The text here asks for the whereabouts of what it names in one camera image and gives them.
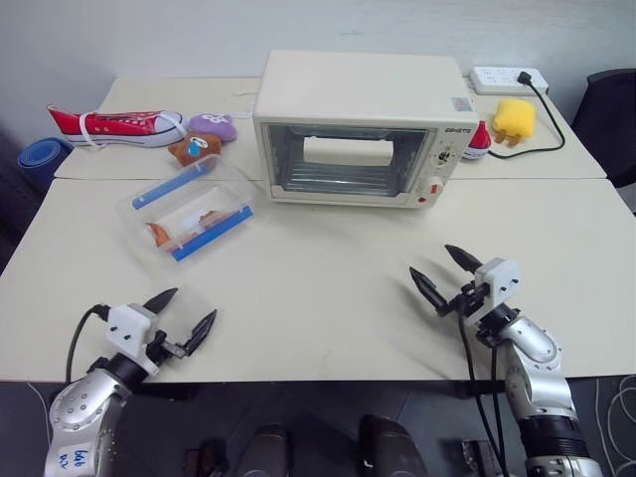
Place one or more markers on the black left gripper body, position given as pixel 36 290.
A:
pixel 161 350

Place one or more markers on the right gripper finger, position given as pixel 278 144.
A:
pixel 429 290
pixel 463 259

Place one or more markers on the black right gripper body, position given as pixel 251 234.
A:
pixel 472 298

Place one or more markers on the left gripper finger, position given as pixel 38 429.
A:
pixel 160 301
pixel 202 332

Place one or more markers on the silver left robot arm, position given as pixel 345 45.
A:
pixel 82 412

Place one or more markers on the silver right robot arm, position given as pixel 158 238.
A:
pixel 539 377

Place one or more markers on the clear plastic container blue handles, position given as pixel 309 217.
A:
pixel 136 218

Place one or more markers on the glass oven door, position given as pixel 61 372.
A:
pixel 348 174

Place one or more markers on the cream toaster oven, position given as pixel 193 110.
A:
pixel 358 84

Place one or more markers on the blue box clasp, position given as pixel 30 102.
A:
pixel 171 185
pixel 213 233

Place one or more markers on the red white bottle toy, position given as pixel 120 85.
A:
pixel 478 144

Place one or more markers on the dark brown block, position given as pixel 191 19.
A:
pixel 479 459
pixel 206 459

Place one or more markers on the dark rounded shape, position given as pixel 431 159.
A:
pixel 266 452
pixel 390 447

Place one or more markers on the clear plastic box lid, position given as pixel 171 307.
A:
pixel 223 174

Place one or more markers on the yellow plush toy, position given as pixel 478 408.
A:
pixel 517 116

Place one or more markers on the brown plush toy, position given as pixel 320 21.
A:
pixel 191 146

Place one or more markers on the red sneaker shaped pencil case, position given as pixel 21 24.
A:
pixel 116 126

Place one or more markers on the purple plush toy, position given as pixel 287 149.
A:
pixel 213 125

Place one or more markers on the white power strip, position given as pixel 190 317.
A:
pixel 502 79

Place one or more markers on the blue rolled foam mat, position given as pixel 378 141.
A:
pixel 45 156

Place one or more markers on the black chair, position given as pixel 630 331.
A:
pixel 608 129

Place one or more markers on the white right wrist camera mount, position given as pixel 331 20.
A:
pixel 499 283

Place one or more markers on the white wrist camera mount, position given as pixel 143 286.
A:
pixel 499 283
pixel 126 328

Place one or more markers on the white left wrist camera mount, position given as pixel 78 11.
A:
pixel 126 328

